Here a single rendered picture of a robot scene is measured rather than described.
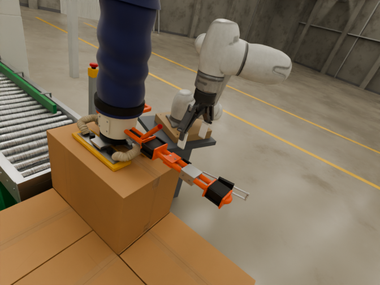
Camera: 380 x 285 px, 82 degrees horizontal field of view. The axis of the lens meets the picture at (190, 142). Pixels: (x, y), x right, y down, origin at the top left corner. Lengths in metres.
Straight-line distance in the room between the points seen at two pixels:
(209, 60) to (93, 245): 1.03
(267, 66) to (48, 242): 1.21
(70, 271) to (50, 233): 0.23
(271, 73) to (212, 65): 0.18
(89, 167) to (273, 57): 0.84
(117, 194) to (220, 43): 0.68
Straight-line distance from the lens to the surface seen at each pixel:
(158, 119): 1.87
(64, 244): 1.32
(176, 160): 0.93
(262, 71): 0.73
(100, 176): 1.03
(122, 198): 0.95
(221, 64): 0.70
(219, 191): 0.84
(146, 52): 0.96
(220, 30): 0.69
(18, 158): 1.85
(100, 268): 1.24
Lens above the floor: 1.64
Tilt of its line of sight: 31 degrees down
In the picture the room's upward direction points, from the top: 16 degrees clockwise
